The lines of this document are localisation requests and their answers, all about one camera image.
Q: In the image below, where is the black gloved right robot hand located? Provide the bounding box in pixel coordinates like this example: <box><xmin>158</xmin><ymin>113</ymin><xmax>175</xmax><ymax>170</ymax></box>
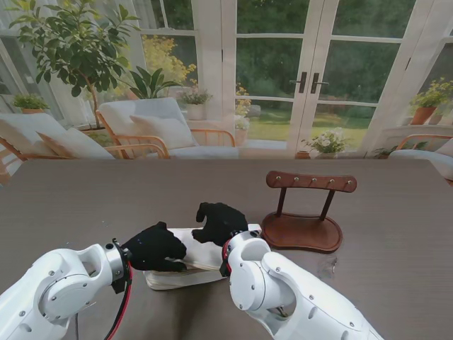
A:
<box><xmin>190</xmin><ymin>202</ymin><xmax>250</xmax><ymax>248</ymax></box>

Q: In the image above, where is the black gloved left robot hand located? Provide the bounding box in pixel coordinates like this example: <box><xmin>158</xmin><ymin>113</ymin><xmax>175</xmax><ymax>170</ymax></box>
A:
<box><xmin>120</xmin><ymin>221</ymin><xmax>188</xmax><ymax>273</ymax></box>

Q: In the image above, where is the white zip pouch bag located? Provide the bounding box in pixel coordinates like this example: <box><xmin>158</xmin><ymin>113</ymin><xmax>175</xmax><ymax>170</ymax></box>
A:
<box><xmin>144</xmin><ymin>222</ymin><xmax>263</xmax><ymax>292</ymax></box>

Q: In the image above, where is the printed sunroom backdrop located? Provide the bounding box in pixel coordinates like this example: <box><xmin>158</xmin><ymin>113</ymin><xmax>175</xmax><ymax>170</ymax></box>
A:
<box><xmin>0</xmin><ymin>0</ymin><xmax>453</xmax><ymax>187</ymax></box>

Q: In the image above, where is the red cable on right arm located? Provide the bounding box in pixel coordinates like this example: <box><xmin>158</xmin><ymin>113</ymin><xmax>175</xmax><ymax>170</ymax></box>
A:
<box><xmin>222</xmin><ymin>235</ymin><xmax>234</xmax><ymax>265</ymax></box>

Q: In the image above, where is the red cable on arm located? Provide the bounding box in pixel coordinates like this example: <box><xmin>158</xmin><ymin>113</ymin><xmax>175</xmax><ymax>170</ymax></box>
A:
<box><xmin>222</xmin><ymin>235</ymin><xmax>234</xmax><ymax>265</ymax></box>
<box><xmin>102</xmin><ymin>261</ymin><xmax>134</xmax><ymax>340</ymax></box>

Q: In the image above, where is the red cable on left arm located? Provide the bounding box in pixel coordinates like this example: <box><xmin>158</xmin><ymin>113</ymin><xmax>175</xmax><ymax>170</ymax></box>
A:
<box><xmin>102</xmin><ymin>261</ymin><xmax>134</xmax><ymax>340</ymax></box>

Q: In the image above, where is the dark wooden necklace stand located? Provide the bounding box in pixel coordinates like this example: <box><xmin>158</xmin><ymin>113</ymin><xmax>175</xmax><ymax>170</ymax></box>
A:
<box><xmin>260</xmin><ymin>170</ymin><xmax>343</xmax><ymax>253</ymax></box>

